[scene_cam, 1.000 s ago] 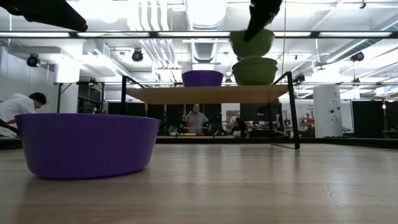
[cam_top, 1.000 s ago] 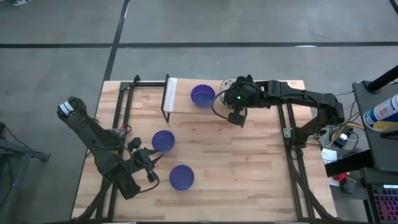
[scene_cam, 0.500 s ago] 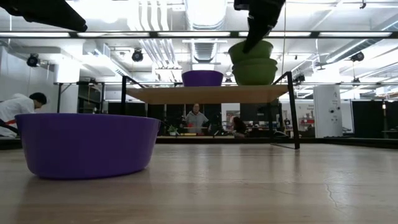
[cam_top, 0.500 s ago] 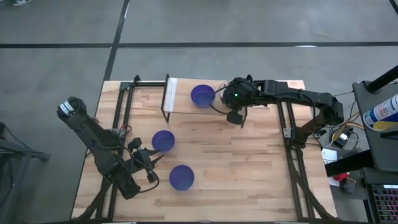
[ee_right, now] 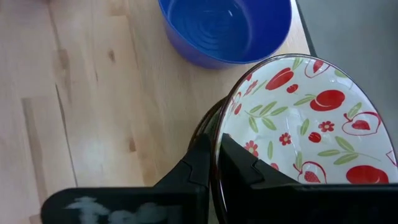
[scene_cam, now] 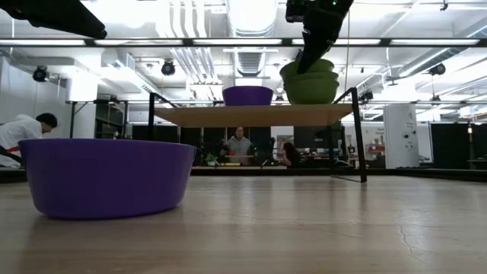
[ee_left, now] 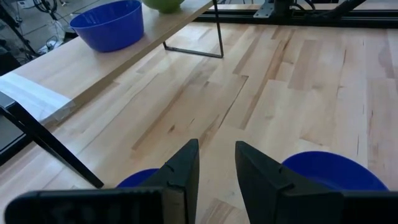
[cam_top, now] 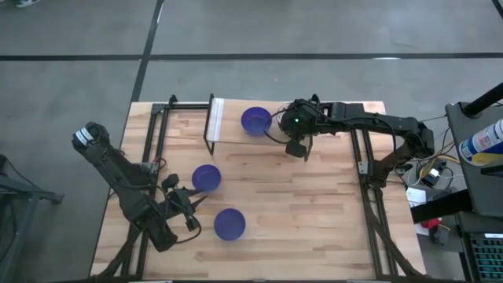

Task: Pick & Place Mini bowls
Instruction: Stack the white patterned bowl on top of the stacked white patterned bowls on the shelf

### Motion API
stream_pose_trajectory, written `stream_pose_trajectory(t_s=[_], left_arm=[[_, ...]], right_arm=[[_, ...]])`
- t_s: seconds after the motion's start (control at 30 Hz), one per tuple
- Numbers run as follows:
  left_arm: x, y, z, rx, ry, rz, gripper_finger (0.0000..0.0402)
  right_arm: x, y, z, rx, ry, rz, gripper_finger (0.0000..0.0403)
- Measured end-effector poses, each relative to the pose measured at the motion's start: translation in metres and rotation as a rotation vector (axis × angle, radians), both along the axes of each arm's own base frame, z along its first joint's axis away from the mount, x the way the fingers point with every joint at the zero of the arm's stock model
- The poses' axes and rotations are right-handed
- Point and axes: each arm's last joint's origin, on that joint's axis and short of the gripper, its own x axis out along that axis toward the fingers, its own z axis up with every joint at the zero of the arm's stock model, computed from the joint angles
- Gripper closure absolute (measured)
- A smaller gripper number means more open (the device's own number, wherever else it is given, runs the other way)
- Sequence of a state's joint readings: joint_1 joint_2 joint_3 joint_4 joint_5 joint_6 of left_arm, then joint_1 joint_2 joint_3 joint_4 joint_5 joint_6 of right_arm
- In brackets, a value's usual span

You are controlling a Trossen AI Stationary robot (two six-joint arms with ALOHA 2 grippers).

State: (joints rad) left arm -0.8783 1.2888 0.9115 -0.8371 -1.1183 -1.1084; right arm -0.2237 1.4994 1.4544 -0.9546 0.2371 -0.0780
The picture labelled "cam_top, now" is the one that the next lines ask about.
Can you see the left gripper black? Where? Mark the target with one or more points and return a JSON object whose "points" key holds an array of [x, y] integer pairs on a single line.
{"points": [[181, 202]]}

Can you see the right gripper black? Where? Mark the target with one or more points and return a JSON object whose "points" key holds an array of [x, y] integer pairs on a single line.
{"points": [[300, 120]]}

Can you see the blue mini bowl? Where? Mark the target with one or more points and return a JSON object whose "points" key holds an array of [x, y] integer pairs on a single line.
{"points": [[255, 120], [206, 177], [229, 224]]}

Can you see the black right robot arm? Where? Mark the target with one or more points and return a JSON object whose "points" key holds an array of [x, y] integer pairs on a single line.
{"points": [[373, 123]]}

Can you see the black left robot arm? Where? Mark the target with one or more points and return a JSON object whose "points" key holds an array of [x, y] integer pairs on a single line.
{"points": [[118, 177]]}

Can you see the wooden shelf rack black legs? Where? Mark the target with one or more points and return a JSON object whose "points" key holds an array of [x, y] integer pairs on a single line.
{"points": [[232, 126]]}

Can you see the white paper sheet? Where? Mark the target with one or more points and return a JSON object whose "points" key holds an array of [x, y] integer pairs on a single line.
{"points": [[415, 196]]}

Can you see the silver power adapter box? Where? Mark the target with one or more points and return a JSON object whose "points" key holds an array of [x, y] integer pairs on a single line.
{"points": [[433, 177]]}

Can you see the black flat beam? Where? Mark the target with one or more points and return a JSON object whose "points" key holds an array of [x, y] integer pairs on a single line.
{"points": [[440, 206]]}

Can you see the small red object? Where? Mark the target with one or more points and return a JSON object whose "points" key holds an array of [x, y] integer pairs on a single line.
{"points": [[431, 224]]}

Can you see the dark grey metal stand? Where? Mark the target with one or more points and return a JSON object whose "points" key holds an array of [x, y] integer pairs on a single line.
{"points": [[23, 194]]}

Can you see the small grey object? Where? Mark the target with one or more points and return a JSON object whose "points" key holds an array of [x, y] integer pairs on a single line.
{"points": [[439, 236]]}

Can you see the white blue yellow spray can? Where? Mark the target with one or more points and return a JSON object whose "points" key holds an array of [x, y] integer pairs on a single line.
{"points": [[483, 143]]}

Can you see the black pole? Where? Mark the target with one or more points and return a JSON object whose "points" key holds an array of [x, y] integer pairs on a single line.
{"points": [[485, 100]]}

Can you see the dark grey side cart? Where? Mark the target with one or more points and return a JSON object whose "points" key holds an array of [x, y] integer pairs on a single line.
{"points": [[477, 184]]}

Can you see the keyboard with blue keys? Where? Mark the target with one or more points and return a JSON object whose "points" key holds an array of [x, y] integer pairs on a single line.
{"points": [[487, 257]]}

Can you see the person's shoe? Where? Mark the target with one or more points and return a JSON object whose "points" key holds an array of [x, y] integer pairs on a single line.
{"points": [[27, 2]]}

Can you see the grey metal mounting bracket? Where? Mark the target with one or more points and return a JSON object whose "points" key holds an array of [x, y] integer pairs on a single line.
{"points": [[364, 167]]}

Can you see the black metal rig frame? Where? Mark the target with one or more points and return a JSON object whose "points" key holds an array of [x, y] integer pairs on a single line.
{"points": [[184, 106]]}

